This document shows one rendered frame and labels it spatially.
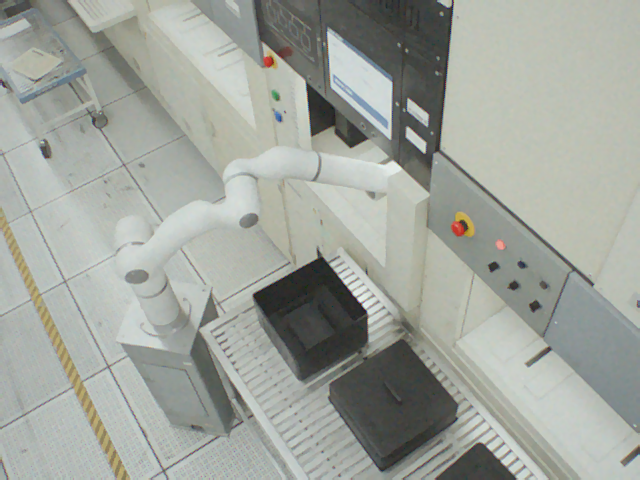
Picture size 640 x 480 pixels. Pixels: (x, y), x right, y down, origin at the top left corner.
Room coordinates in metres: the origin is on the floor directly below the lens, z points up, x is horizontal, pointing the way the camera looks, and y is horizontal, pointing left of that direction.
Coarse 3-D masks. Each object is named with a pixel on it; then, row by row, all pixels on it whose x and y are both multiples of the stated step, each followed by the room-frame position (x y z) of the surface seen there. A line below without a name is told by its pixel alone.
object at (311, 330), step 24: (312, 264) 1.30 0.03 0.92; (264, 288) 1.21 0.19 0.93; (288, 288) 1.25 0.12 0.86; (312, 288) 1.29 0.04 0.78; (336, 288) 1.25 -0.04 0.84; (264, 312) 1.21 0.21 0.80; (288, 312) 1.21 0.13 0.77; (312, 312) 1.21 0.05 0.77; (336, 312) 1.20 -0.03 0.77; (360, 312) 1.12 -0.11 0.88; (288, 336) 1.12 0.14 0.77; (312, 336) 1.11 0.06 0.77; (336, 336) 1.02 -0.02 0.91; (360, 336) 1.06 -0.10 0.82; (288, 360) 1.00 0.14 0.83; (312, 360) 0.98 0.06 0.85; (336, 360) 1.02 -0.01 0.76
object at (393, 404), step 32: (384, 352) 0.98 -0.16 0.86; (352, 384) 0.88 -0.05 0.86; (384, 384) 0.86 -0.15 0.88; (416, 384) 0.86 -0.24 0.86; (352, 416) 0.78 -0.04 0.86; (384, 416) 0.76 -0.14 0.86; (416, 416) 0.75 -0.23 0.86; (448, 416) 0.75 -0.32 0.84; (384, 448) 0.67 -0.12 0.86; (416, 448) 0.69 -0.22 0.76
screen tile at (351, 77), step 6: (330, 42) 1.51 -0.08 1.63; (336, 42) 1.48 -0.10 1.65; (336, 48) 1.48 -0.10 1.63; (342, 48) 1.46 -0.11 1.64; (336, 54) 1.49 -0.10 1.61; (342, 54) 1.46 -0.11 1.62; (348, 54) 1.44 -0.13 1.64; (348, 60) 1.44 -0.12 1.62; (336, 66) 1.49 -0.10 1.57; (342, 66) 1.46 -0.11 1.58; (354, 66) 1.41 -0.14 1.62; (336, 72) 1.49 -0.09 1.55; (342, 72) 1.46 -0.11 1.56; (348, 72) 1.44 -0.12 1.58; (354, 72) 1.41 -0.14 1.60; (348, 78) 1.44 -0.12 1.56; (354, 78) 1.41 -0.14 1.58; (354, 84) 1.42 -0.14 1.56
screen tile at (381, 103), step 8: (360, 64) 1.39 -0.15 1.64; (360, 72) 1.39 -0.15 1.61; (368, 72) 1.36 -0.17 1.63; (360, 80) 1.39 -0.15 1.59; (368, 80) 1.36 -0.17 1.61; (376, 80) 1.33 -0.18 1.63; (384, 80) 1.30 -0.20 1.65; (360, 88) 1.39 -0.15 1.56; (368, 88) 1.36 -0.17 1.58; (368, 96) 1.36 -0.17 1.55; (376, 96) 1.33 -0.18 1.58; (384, 96) 1.30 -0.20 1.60; (376, 104) 1.33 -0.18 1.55; (384, 104) 1.30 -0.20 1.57; (384, 112) 1.30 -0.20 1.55
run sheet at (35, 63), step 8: (32, 48) 3.48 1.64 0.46; (40, 48) 3.47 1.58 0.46; (24, 56) 3.41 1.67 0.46; (32, 56) 3.40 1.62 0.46; (40, 56) 3.38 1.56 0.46; (48, 56) 3.37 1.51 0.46; (56, 56) 3.36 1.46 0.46; (8, 64) 3.35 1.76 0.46; (16, 64) 3.33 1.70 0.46; (24, 64) 3.32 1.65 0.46; (32, 64) 3.31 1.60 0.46; (40, 64) 3.30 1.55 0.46; (48, 64) 3.29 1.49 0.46; (56, 64) 3.28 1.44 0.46; (16, 72) 3.25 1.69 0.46; (24, 72) 3.24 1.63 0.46; (32, 72) 3.23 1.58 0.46; (40, 72) 3.22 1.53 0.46; (48, 72) 3.21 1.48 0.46
